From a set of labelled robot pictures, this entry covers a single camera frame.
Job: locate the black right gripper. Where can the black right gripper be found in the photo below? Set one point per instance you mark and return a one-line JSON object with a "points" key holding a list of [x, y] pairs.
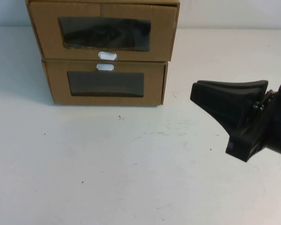
{"points": [[278, 122]]}

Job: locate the windowed cardboard drawer with dark film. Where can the windowed cardboard drawer with dark film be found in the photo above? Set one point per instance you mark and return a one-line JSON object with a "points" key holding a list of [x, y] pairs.
{"points": [[58, 93]]}

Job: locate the cardboard shoe box outer shell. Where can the cardboard shoe box outer shell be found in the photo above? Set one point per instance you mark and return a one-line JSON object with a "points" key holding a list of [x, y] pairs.
{"points": [[45, 68], [131, 2]]}

